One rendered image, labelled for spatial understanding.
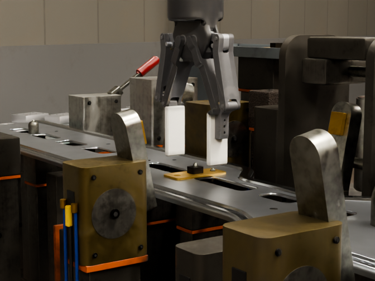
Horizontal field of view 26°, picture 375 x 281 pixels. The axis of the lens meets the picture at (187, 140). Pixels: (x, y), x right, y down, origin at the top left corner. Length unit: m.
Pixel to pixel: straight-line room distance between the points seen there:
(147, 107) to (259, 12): 4.46
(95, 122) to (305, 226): 1.04
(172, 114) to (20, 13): 2.97
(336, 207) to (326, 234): 0.03
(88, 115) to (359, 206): 0.82
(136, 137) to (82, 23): 3.43
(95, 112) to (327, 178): 1.04
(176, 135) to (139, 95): 0.31
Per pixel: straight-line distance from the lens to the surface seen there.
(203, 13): 1.06
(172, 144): 1.14
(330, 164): 0.67
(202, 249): 0.79
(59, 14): 4.25
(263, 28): 5.90
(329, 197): 0.67
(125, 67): 4.63
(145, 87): 1.43
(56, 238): 1.39
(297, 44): 1.18
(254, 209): 0.91
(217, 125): 1.05
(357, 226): 0.86
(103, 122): 1.67
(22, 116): 3.69
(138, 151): 0.97
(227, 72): 1.04
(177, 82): 1.13
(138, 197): 0.97
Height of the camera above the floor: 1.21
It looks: 8 degrees down
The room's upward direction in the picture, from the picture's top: straight up
